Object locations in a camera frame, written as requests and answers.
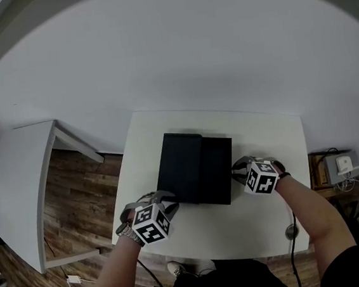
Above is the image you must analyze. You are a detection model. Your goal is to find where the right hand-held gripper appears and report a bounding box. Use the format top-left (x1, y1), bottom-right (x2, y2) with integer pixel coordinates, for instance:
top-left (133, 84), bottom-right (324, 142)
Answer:
top-left (230, 152), bottom-right (289, 199)

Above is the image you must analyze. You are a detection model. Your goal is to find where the black box drawer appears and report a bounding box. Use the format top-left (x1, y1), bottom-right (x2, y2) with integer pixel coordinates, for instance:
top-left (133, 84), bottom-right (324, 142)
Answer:
top-left (193, 134), bottom-right (239, 208)

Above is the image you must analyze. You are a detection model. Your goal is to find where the round grey table grommet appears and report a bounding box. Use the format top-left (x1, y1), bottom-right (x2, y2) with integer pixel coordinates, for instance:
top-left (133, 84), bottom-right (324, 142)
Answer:
top-left (284, 223), bottom-right (301, 241)

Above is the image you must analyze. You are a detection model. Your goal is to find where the person's left forearm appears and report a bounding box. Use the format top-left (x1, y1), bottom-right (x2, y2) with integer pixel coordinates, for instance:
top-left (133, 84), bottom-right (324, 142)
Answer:
top-left (82, 234), bottom-right (150, 287)

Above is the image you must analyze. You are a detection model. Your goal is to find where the black box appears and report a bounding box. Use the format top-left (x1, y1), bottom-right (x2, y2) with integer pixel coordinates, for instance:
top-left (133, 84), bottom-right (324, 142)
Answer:
top-left (150, 129), bottom-right (210, 208)

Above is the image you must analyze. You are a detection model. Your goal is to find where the black cable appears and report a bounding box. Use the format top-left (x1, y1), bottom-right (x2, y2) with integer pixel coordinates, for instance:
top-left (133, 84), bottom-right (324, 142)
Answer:
top-left (136, 255), bottom-right (170, 287)
top-left (285, 210), bottom-right (304, 287)

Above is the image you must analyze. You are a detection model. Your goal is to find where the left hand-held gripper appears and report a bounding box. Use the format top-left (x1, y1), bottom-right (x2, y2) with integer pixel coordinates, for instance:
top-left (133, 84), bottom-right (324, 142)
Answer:
top-left (117, 188), bottom-right (185, 249)

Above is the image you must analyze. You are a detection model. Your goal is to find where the silver metal wristwatch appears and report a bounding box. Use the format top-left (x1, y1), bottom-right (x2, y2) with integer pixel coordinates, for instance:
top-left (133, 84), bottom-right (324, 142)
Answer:
top-left (115, 220), bottom-right (146, 251)

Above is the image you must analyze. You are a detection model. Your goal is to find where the wooden crate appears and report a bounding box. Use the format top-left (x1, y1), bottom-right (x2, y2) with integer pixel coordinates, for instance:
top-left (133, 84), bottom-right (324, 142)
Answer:
top-left (307, 152), bottom-right (329, 191)

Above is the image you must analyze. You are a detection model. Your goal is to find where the white side table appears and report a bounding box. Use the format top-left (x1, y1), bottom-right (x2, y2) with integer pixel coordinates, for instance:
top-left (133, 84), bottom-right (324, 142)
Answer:
top-left (0, 114), bottom-right (117, 279)

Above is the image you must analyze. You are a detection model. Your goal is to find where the person's right forearm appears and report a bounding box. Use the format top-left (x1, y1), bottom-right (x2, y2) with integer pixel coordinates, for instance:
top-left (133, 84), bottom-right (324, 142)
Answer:
top-left (273, 169), bottom-right (359, 287)

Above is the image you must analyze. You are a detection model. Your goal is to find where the person's black shirt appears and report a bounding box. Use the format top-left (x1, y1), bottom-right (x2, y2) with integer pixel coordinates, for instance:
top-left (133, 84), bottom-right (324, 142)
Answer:
top-left (163, 216), bottom-right (359, 287)

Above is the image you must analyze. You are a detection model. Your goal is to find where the person's white shoe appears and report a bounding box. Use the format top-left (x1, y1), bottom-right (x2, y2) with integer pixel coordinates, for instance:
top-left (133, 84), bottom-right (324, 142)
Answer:
top-left (166, 256), bottom-right (217, 281)

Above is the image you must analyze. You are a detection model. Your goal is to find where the white router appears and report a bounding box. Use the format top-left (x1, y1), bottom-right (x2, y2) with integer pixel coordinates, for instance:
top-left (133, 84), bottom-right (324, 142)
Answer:
top-left (334, 153), bottom-right (355, 177)

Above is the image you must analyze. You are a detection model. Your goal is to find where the bundle of white cables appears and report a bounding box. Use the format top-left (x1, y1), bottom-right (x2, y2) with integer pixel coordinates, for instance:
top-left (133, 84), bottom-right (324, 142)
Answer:
top-left (332, 176), bottom-right (359, 193)

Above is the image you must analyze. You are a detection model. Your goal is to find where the grey metal box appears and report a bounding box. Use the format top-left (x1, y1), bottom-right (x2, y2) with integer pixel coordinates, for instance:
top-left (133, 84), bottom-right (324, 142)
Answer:
top-left (322, 149), bottom-right (359, 188)

